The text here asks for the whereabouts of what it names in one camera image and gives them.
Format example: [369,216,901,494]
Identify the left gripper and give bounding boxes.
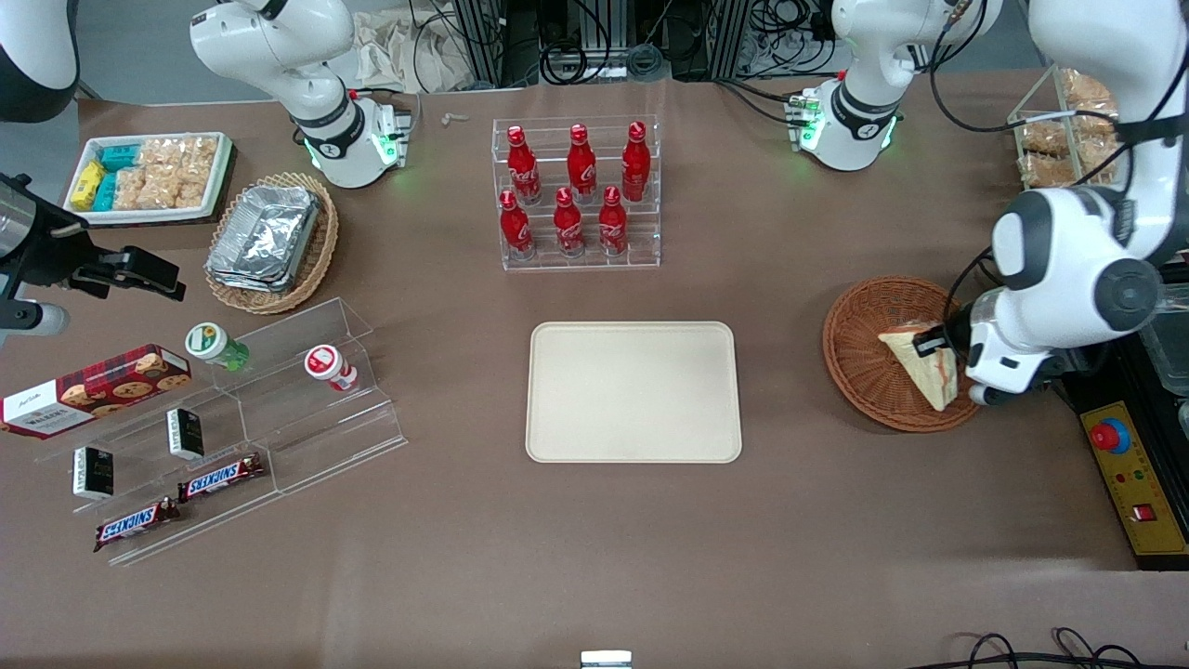
[914,288,1061,392]

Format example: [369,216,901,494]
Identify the red cola bottle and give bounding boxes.
[567,123,599,204]
[553,187,586,259]
[597,185,630,257]
[499,190,536,262]
[506,125,543,206]
[621,121,652,203]

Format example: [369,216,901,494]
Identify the clear acrylic bottle rack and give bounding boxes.
[491,114,663,273]

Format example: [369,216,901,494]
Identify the triangular sandwich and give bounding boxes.
[878,321,961,413]

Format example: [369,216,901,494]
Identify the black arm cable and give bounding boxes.
[946,243,1000,326]
[927,0,1130,137]

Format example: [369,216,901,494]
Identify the white rectangular snack tray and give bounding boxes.
[62,131,234,225]

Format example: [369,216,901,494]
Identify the beige plastic tray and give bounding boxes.
[525,321,744,465]

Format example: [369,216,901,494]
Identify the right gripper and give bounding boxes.
[0,214,187,303]

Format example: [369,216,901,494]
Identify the clear rice cracker bag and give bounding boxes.
[111,165,151,212]
[1016,153,1071,190]
[1018,119,1071,155]
[1073,139,1127,185]
[176,137,220,209]
[1073,107,1123,142]
[1062,68,1116,108]
[139,139,185,211]

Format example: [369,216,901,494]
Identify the black looped cable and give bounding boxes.
[927,628,1145,669]

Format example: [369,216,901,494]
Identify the aluminium frame rack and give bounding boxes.
[451,0,755,89]

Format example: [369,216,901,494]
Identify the red tartan cookie box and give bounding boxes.
[0,343,193,440]

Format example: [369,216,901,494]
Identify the stacked aluminium foil trays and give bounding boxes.
[205,183,322,295]

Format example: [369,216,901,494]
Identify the white wire rack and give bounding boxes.
[1007,63,1132,193]

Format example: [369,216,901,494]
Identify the beige crumpled cloth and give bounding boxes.
[351,7,486,95]

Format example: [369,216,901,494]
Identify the black yellow emergency stop box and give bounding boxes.
[1059,334,1189,571]

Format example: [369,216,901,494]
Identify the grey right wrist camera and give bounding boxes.
[0,299,72,338]

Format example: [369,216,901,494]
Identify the clear acrylic stepped shelf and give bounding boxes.
[33,296,409,569]

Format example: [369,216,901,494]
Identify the yellow snack packet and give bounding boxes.
[70,160,106,212]

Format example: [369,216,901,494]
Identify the round brown wicker basket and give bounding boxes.
[822,276,987,434]

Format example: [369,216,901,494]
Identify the oval light wicker basket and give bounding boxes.
[203,171,340,316]

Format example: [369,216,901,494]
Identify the small black white box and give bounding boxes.
[72,446,115,502]
[165,407,205,462]

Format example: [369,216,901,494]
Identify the Snickers chocolate bar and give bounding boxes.
[92,496,183,555]
[176,453,267,505]

